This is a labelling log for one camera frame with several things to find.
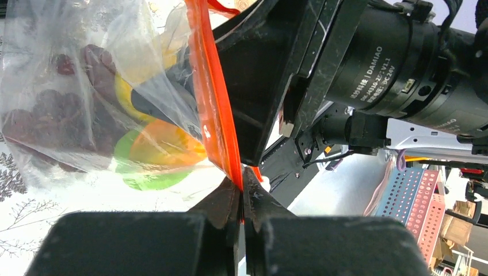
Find red orange toy mango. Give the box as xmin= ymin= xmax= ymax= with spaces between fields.
xmin=129 ymin=120 xmax=207 ymax=168

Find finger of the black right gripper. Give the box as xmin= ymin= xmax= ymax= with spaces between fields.
xmin=214 ymin=1 xmax=325 ymax=166

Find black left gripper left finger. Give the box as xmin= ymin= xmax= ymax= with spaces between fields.
xmin=27 ymin=179 xmax=242 ymax=275

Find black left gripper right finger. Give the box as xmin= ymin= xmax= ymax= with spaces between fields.
xmin=242 ymin=167 xmax=429 ymax=275

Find clear zip bag orange zipper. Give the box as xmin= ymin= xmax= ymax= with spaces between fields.
xmin=0 ymin=0 xmax=264 ymax=195

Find dark red toy grapes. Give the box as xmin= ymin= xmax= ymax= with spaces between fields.
xmin=2 ymin=44 xmax=127 ymax=172

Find light green toy pepper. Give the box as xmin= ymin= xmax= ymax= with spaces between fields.
xmin=114 ymin=131 xmax=193 ymax=191

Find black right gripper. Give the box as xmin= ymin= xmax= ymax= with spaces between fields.
xmin=280 ymin=1 xmax=487 ymax=166

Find pink blue perforated rack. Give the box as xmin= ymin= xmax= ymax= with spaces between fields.
xmin=364 ymin=168 xmax=445 ymax=262

